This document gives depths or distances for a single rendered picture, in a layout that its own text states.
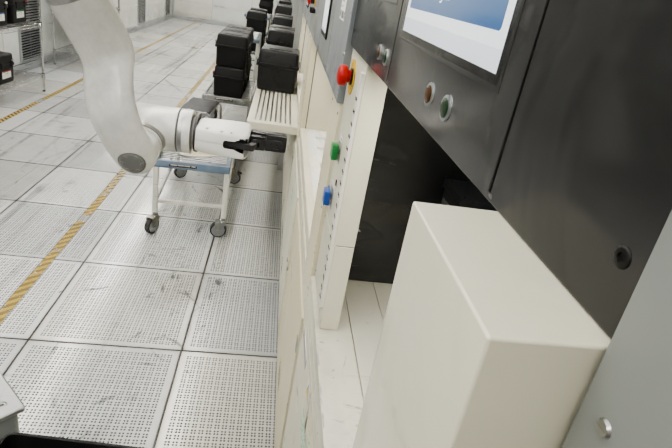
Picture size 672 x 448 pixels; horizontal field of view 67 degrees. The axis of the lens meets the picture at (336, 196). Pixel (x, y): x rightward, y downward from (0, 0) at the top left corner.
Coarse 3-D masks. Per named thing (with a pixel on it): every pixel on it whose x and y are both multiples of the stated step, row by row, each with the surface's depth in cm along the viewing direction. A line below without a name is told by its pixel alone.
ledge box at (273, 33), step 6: (270, 30) 426; (276, 30) 429; (282, 30) 434; (288, 30) 442; (270, 36) 427; (276, 36) 427; (282, 36) 428; (288, 36) 429; (270, 42) 428; (276, 42) 428; (282, 42) 429; (288, 42) 430
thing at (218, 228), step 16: (160, 160) 278; (176, 160) 282; (192, 160) 286; (208, 160) 290; (224, 160) 294; (224, 176) 288; (160, 192) 300; (224, 192) 292; (224, 208) 296; (224, 224) 299
